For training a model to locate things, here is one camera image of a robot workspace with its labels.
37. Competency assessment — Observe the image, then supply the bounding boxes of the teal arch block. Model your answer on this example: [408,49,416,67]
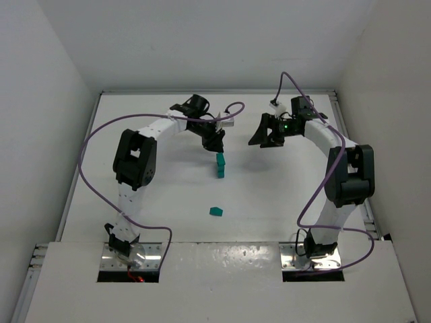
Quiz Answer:
[217,169,225,178]

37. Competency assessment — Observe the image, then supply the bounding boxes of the teal pentagon roof block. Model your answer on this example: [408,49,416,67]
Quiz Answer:
[209,207,224,217]

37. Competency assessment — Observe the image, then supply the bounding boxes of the teal small rectangular block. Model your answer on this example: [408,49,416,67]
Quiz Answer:
[216,153,225,161]

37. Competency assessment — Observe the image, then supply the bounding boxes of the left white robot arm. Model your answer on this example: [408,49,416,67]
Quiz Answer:
[105,94,225,258]

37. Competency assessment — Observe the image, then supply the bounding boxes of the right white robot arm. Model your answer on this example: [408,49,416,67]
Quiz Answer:
[248,96,375,258]

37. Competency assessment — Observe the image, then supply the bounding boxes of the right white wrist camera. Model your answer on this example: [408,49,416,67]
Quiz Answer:
[269,100,287,118]

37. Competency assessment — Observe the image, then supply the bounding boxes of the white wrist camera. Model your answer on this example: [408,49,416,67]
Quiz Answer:
[269,100,287,118]
[215,112,234,131]

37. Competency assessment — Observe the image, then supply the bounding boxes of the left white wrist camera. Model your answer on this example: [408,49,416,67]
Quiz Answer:
[215,112,234,131]

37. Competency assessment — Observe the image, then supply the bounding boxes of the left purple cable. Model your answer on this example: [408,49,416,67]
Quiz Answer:
[77,101,246,270]

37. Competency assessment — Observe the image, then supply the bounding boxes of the purple cable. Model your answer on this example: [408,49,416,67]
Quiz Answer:
[271,71,375,275]
[77,101,246,270]

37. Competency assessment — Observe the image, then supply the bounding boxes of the aluminium frame rail back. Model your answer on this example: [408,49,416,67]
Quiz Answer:
[100,89,337,97]

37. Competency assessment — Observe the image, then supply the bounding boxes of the aluminium frame rail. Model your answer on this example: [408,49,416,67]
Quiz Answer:
[100,89,337,97]
[13,91,104,323]
[331,90,385,242]

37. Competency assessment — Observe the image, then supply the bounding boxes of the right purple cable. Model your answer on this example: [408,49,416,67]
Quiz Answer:
[271,71,375,275]

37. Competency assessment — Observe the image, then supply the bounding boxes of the aluminium frame rail right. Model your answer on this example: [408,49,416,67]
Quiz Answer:
[331,90,385,242]

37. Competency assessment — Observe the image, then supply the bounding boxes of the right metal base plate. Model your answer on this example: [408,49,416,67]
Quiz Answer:
[279,242,342,272]

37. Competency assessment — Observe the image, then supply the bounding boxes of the metal base plate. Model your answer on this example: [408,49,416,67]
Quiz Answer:
[99,243,162,272]
[279,242,342,272]

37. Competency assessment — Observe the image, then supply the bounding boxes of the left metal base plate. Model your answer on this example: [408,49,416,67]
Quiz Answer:
[99,243,162,272]

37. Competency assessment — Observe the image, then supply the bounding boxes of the aluminium frame rail left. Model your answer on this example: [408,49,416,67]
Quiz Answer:
[13,91,104,323]

